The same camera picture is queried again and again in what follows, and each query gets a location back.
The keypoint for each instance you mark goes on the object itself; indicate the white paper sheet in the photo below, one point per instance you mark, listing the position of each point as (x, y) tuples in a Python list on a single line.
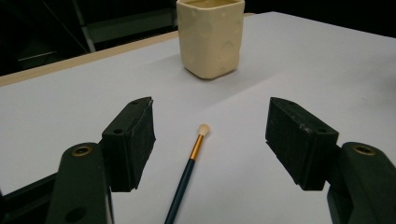
[(77, 102)]

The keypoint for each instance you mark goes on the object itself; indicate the small wooden cup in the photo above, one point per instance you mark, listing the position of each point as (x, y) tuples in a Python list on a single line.
[(210, 40)]

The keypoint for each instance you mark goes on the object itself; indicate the dark blue makeup brush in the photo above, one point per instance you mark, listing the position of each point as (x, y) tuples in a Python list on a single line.
[(186, 174)]

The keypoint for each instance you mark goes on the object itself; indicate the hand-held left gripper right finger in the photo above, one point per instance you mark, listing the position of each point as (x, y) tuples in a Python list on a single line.
[(299, 143)]

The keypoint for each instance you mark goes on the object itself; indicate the grey metal desk frame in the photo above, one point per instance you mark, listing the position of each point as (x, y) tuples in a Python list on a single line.
[(130, 26)]

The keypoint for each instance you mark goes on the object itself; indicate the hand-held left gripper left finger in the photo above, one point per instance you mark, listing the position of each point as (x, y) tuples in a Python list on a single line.
[(129, 146)]

